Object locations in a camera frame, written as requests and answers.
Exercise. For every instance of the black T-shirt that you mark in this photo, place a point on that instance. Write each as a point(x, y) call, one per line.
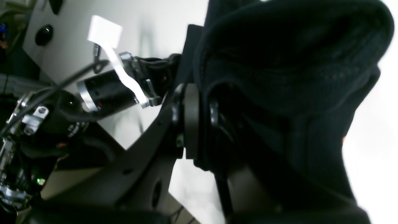
point(289, 76)

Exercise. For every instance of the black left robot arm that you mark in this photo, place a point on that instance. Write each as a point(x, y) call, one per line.
point(49, 124)

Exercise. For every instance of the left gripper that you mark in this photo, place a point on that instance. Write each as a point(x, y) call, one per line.
point(152, 77)

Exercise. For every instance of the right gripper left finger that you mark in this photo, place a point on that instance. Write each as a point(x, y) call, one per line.
point(132, 189)

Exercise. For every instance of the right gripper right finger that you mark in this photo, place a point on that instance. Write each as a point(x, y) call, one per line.
point(267, 193)

